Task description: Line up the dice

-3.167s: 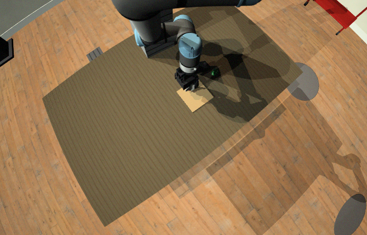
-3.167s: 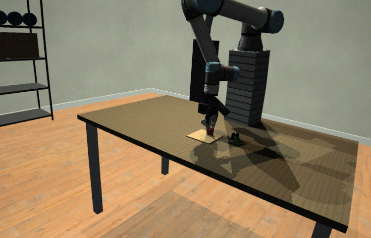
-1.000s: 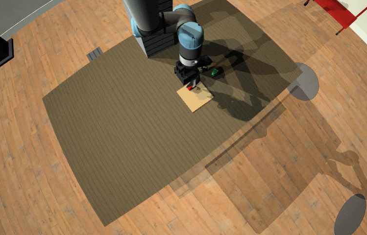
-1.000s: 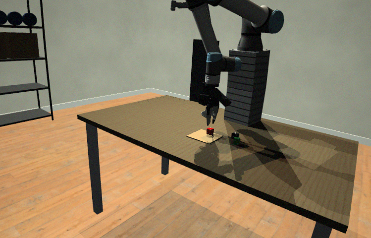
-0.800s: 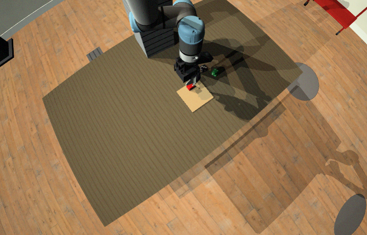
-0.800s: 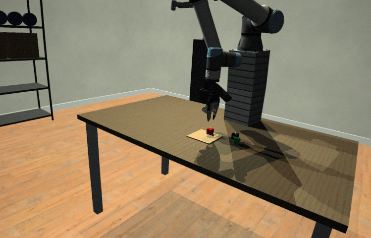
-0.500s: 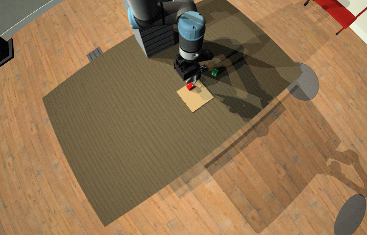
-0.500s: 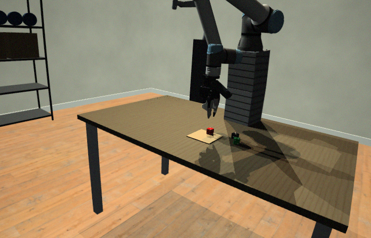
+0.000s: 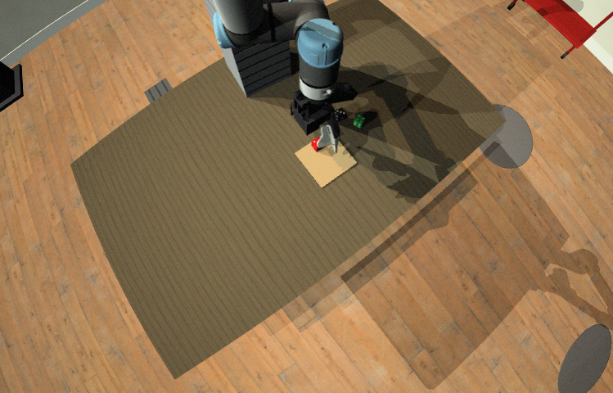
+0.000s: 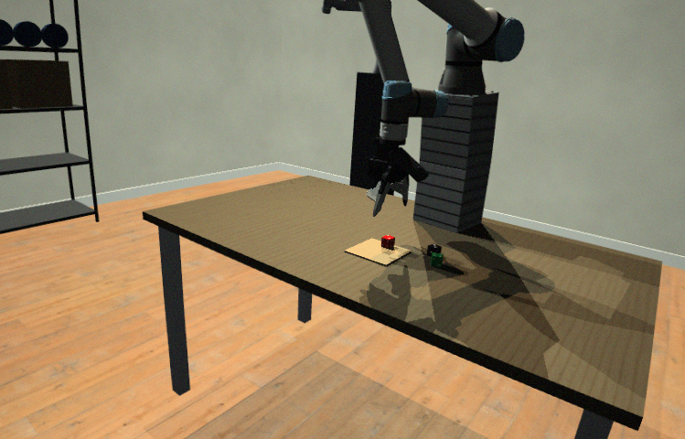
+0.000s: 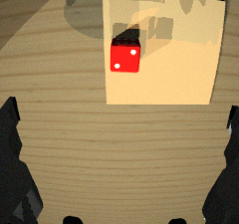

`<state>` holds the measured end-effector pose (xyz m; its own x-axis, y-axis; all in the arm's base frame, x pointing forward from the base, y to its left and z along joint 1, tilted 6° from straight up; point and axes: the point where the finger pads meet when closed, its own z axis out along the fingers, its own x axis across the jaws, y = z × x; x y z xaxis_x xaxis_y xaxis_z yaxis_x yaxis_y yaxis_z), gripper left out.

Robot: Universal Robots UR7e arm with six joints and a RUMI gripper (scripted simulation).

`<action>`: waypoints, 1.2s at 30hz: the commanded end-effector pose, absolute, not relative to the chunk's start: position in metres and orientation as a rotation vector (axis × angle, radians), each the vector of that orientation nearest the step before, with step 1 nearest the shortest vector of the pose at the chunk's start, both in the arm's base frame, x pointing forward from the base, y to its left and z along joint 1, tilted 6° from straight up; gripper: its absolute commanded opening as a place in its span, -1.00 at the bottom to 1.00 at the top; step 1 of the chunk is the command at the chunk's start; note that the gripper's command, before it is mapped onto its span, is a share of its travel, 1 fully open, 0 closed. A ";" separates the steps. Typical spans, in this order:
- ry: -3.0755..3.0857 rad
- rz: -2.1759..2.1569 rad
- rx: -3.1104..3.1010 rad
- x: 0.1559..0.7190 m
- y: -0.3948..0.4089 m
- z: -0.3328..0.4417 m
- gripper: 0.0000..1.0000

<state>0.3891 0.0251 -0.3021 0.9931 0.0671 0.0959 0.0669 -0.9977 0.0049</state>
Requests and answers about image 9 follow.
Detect tan mat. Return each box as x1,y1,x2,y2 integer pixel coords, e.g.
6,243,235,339
295,141,357,188

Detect black die with white pips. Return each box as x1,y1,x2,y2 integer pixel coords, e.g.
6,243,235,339
335,107,346,121

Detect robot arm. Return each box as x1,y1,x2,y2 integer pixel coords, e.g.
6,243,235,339
213,0,358,105

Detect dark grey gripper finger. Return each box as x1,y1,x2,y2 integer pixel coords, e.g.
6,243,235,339
317,114,340,152

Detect green die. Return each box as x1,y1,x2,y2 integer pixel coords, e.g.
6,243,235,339
353,114,366,129

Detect red die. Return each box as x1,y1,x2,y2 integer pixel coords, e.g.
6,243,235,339
311,137,322,151

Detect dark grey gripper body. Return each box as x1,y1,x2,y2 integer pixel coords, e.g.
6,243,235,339
290,90,335,136

